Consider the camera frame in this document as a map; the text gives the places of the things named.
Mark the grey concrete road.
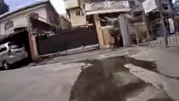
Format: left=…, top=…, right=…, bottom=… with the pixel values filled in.
left=0, top=37, right=179, bottom=101

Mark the cream two-storey house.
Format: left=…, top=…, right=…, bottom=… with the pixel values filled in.
left=0, top=0, right=67, bottom=68

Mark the silver parked car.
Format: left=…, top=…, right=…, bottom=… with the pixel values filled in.
left=0, top=39, right=30, bottom=71

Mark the dark sliding gate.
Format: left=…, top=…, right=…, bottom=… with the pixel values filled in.
left=35, top=24, right=100, bottom=59

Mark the beige multi-storey building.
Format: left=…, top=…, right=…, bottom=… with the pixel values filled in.
left=62, top=0, right=151, bottom=55

